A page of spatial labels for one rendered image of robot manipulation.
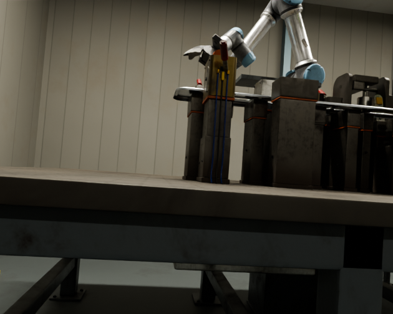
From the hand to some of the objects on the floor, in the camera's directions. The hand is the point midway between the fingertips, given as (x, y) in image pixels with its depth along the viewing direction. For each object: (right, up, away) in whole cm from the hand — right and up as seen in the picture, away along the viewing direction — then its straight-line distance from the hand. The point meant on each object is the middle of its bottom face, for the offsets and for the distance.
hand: (196, 63), depth 158 cm
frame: (+57, -125, -21) cm, 139 cm away
